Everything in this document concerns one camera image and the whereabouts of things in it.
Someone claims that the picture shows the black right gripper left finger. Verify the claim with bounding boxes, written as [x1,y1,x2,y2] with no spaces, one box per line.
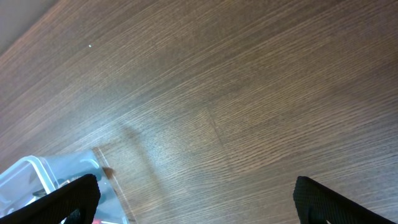
[1,174,101,224]

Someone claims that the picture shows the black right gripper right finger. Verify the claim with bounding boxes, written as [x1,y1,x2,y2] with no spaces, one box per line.
[293,176,394,224]

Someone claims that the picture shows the orange black pliers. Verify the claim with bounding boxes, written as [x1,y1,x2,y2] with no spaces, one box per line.
[32,177,77,198]

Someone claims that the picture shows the clear plastic container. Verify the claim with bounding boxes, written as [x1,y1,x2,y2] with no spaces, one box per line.
[0,149,131,224]

